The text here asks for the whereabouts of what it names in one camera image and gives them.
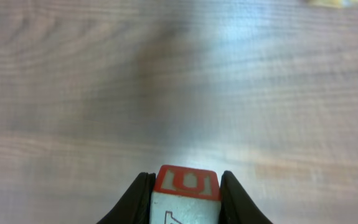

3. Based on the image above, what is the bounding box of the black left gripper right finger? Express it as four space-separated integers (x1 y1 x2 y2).
219 170 273 224

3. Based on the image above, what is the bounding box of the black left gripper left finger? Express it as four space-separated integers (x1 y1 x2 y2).
97 172 156 224

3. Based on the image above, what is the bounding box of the wooden block red U side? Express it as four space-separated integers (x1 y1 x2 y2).
149 165 221 224

